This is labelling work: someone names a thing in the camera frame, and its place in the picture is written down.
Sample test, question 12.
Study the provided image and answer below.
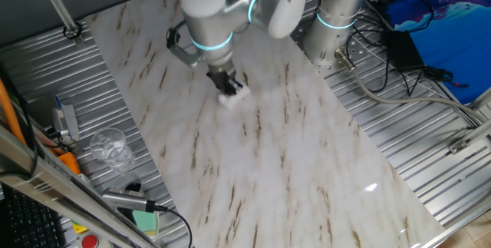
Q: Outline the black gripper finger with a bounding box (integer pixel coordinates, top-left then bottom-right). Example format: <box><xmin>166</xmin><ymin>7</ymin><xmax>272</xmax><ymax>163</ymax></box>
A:
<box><xmin>229</xmin><ymin>75</ymin><xmax>245</xmax><ymax>91</ymax></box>
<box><xmin>219</xmin><ymin>81</ymin><xmax>237</xmax><ymax>98</ymax></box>

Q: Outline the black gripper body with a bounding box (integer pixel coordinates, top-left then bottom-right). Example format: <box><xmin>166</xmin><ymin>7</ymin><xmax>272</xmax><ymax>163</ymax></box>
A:
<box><xmin>206</xmin><ymin>67</ymin><xmax>238</xmax><ymax>90</ymax></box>

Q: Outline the green yellow sponge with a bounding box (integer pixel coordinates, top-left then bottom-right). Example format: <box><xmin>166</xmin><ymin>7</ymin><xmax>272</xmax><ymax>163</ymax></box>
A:
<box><xmin>132</xmin><ymin>209</ymin><xmax>160</xmax><ymax>237</ymax></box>

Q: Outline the white marble pattern board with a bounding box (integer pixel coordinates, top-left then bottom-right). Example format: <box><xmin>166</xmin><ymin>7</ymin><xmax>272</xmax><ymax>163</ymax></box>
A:
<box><xmin>83</xmin><ymin>0</ymin><xmax>447</xmax><ymax>248</ymax></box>

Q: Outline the large clear glass cup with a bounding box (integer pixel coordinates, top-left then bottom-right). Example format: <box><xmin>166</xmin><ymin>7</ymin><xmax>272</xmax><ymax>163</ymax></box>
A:
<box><xmin>89</xmin><ymin>127</ymin><xmax>136</xmax><ymax>173</ymax></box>

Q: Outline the silver blue scale device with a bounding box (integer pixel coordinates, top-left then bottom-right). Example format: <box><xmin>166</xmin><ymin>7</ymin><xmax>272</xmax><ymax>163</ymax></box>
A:
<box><xmin>51</xmin><ymin>94</ymin><xmax>81</xmax><ymax>144</ymax></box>

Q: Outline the black power adapter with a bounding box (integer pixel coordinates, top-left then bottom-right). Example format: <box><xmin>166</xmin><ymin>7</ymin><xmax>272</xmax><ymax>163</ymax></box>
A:
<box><xmin>387</xmin><ymin>29</ymin><xmax>426</xmax><ymax>73</ymax></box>

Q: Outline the orange box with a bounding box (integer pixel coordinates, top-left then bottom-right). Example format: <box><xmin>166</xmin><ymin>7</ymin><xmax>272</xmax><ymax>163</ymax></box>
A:
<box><xmin>57</xmin><ymin>151</ymin><xmax>82</xmax><ymax>176</ymax></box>

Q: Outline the grey box red button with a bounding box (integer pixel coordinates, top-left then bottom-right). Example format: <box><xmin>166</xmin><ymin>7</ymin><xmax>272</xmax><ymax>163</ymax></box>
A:
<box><xmin>81</xmin><ymin>234</ymin><xmax>100</xmax><ymax>248</ymax></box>

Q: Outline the orange tube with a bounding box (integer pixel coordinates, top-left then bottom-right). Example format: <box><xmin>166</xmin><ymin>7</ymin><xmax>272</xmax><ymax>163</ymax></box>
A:
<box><xmin>0</xmin><ymin>78</ymin><xmax>28</xmax><ymax>145</ymax></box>

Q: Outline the blue poster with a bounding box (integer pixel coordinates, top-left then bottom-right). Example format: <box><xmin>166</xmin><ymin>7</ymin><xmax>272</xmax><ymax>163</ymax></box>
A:
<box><xmin>383</xmin><ymin>0</ymin><xmax>491</xmax><ymax>105</ymax></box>

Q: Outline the black keyboard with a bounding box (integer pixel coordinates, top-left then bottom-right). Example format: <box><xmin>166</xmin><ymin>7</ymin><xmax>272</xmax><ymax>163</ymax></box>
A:
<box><xmin>0</xmin><ymin>186</ymin><xmax>68</xmax><ymax>248</ymax></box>

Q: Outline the wrist camera on silver bracket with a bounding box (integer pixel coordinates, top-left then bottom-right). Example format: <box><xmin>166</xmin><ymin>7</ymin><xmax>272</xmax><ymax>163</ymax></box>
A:
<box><xmin>165</xmin><ymin>27</ymin><xmax>204</xmax><ymax>68</ymax></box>

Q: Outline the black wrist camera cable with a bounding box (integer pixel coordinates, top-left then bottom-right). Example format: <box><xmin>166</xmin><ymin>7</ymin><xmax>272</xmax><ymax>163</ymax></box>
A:
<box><xmin>170</xmin><ymin>19</ymin><xmax>188</xmax><ymax>36</ymax></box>

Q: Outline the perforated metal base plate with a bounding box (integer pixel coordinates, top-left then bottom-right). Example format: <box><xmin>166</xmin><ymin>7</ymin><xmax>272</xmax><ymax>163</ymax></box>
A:
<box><xmin>285</xmin><ymin>20</ymin><xmax>370</xmax><ymax>77</ymax></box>

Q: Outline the black exterior camera cable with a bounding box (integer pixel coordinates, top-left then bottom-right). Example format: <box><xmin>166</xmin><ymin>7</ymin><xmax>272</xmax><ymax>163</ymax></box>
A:
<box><xmin>147</xmin><ymin>200</ymin><xmax>193</xmax><ymax>248</ymax></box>

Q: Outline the black looped cable bundle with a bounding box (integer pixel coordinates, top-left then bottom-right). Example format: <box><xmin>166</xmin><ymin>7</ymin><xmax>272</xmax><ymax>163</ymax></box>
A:
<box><xmin>344</xmin><ymin>19</ymin><xmax>393</xmax><ymax>94</ymax></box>

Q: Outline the thick grey robot cable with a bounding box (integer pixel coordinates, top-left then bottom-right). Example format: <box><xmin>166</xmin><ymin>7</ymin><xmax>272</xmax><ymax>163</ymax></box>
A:
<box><xmin>334</xmin><ymin>48</ymin><xmax>488</xmax><ymax>126</ymax></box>

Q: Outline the silver exterior camera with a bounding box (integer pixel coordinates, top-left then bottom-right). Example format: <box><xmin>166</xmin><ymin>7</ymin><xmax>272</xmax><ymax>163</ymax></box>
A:
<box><xmin>101</xmin><ymin>187</ymin><xmax>157</xmax><ymax>213</ymax></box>

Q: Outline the black rubber ring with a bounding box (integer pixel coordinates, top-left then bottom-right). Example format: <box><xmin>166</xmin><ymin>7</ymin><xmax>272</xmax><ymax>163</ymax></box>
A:
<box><xmin>63</xmin><ymin>21</ymin><xmax>83</xmax><ymax>41</ymax></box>

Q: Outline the aluminium frame post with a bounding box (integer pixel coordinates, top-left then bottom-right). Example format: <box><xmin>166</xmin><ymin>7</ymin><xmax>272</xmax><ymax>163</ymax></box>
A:
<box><xmin>32</xmin><ymin>0</ymin><xmax>84</xmax><ymax>45</ymax></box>

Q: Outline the aluminium frame beam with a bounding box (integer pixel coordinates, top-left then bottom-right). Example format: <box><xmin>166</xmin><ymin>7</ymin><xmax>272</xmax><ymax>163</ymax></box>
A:
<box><xmin>0</xmin><ymin>124</ymin><xmax>162</xmax><ymax>248</ymax></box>

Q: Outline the black adapter power cable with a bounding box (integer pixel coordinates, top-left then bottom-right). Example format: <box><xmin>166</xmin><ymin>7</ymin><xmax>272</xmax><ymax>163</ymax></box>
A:
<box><xmin>420</xmin><ymin>65</ymin><xmax>471</xmax><ymax>88</ymax></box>

